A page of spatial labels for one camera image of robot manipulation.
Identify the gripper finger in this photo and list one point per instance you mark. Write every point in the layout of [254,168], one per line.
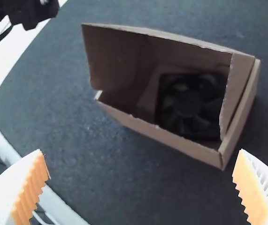
[260,187]
[7,199]

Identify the cardboard box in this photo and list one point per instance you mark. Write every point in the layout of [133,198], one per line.
[119,61]

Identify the black square fan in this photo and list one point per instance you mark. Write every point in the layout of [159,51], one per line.
[190,105]

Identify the black mat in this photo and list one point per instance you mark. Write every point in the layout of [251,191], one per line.
[101,175]

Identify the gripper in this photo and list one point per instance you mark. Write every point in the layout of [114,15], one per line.
[18,9]

